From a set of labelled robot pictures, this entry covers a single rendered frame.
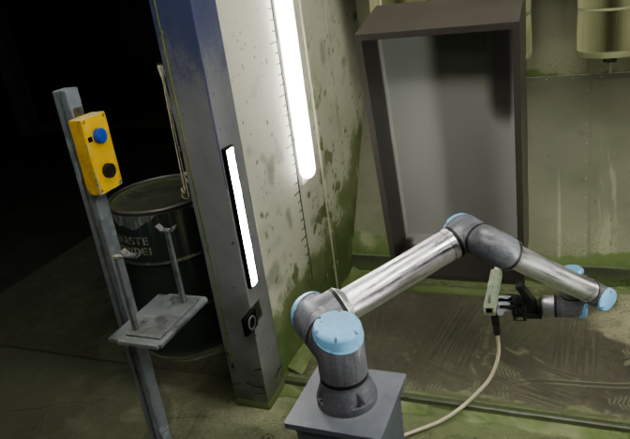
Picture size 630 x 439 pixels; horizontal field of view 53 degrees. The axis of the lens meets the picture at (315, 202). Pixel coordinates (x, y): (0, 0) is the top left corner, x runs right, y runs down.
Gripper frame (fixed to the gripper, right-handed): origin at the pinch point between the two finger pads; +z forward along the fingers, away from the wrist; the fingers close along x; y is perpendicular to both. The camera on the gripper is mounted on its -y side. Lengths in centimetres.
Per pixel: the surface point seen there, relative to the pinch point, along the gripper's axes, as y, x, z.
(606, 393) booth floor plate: 50, 5, -43
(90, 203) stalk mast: -84, -69, 120
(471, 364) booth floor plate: 47, 17, 15
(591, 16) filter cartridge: -87, 126, -46
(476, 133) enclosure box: -56, 51, 5
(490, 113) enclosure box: -66, 49, -2
